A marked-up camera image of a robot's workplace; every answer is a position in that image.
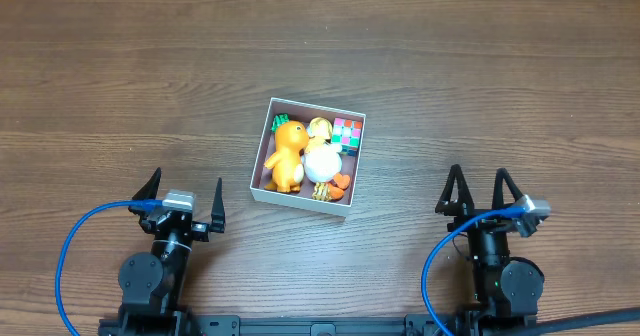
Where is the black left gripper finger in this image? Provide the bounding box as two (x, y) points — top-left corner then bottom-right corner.
(209, 178), (226, 233)
(132, 167), (162, 201)

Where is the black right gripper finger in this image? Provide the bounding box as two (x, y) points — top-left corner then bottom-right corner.
(492, 168), (524, 209)
(435, 164), (474, 215)

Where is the yellow round disc toy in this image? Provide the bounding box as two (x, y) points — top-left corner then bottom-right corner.
(312, 182), (332, 201)

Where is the orange toy dinosaur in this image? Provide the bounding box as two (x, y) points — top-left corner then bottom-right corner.
(264, 121), (309, 193)

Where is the green round disc toy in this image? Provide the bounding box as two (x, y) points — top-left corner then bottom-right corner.
(271, 113), (290, 133)

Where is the white plush duck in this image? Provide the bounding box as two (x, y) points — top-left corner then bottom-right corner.
(302, 117), (351, 201)

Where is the multicoloured puzzle cube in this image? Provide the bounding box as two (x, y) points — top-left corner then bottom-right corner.
(331, 118), (363, 156)

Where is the white box pink interior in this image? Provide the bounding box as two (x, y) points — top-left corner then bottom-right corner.
(250, 98), (366, 217)

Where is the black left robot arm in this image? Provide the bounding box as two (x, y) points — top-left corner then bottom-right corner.
(97, 169), (226, 336)

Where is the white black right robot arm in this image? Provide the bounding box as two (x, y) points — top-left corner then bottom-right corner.
(434, 164), (551, 335)

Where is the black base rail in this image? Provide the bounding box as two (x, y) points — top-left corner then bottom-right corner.
(97, 314), (539, 336)

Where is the black thick cable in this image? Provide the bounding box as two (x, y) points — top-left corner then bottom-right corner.
(519, 306), (640, 336)

